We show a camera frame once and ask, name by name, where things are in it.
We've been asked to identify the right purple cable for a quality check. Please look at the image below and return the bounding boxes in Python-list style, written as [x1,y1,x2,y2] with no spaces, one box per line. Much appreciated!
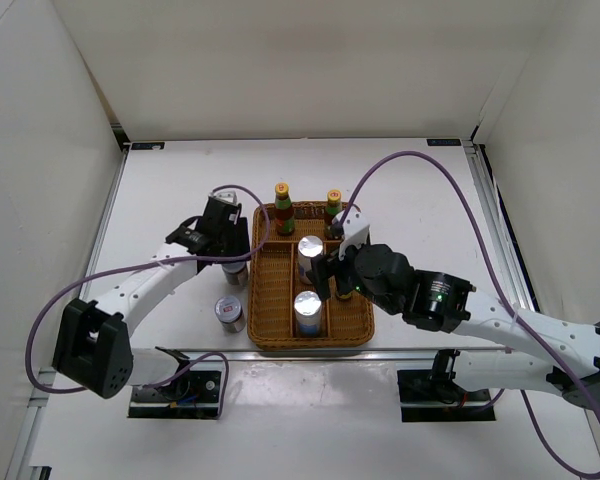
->
[340,151,600,477]

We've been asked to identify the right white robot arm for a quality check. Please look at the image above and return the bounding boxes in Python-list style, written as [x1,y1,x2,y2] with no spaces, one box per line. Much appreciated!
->
[309,244,600,409]

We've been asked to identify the tall chili sauce bottle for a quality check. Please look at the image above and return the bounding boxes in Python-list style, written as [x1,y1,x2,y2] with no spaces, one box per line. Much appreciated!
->
[324,189,343,240]
[274,182,295,236]

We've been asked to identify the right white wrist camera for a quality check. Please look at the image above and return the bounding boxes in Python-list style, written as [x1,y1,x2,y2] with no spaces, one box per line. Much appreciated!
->
[330,209,370,260]

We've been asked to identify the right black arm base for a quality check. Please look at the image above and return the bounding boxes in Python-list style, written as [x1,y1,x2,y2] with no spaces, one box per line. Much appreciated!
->
[397,349,496,423]

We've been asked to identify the dark glass jar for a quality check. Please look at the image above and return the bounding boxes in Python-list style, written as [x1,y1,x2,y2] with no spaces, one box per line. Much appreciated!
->
[222,262,249,287]
[214,295,246,333]

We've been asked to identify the white silver-lid canister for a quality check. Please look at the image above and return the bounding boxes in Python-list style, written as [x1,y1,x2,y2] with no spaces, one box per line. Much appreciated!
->
[293,290,322,337]
[297,235,324,285]

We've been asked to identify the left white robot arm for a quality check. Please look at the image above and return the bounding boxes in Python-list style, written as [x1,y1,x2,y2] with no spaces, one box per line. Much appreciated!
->
[52,191,249,400]

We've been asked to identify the black corner label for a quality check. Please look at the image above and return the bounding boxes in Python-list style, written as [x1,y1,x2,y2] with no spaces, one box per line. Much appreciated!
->
[130,142,165,151]
[426,138,463,147]

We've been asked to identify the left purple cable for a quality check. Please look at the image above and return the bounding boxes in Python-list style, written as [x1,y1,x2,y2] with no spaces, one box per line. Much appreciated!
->
[27,185,272,393]

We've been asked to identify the small yellow-label bottle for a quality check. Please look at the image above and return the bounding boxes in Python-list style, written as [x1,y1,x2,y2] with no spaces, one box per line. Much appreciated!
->
[335,274,354,301]

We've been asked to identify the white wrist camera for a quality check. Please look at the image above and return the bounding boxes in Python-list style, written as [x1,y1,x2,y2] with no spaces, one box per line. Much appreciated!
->
[330,209,370,260]
[211,190,239,205]

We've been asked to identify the right black corner label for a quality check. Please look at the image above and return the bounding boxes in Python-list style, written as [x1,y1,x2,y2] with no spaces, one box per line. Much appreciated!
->
[426,138,463,147]

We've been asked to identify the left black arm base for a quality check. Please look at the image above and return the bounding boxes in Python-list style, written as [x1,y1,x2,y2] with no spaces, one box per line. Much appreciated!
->
[127,361,226,420]

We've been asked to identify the purple cable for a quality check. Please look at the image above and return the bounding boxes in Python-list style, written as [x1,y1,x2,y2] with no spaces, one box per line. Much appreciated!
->
[27,185,272,393]
[340,151,600,477]

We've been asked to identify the left black corner label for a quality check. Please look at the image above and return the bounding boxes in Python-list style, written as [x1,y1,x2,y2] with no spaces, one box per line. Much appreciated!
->
[130,142,165,151]

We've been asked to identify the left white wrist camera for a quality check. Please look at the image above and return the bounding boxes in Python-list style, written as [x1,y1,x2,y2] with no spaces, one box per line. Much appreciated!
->
[211,190,239,205]

